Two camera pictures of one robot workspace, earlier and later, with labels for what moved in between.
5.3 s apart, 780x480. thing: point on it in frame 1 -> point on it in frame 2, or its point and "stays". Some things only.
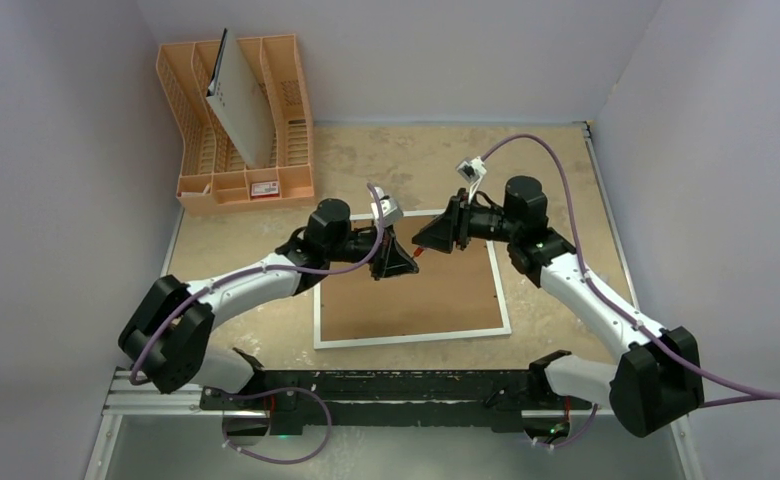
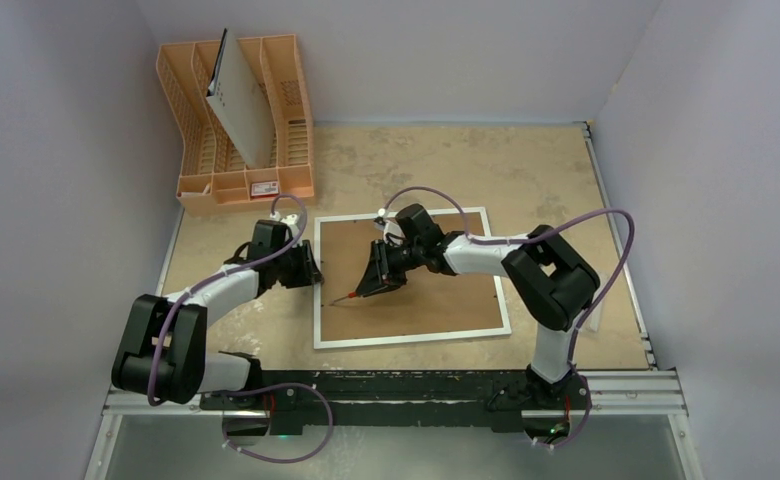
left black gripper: x=391 y=259 -> x=308 y=274
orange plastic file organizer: x=216 y=177 stays
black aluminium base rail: x=386 y=401 stays
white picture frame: x=454 y=295 stays
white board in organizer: x=241 y=105 stays
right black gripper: x=461 y=220 -> x=382 y=263
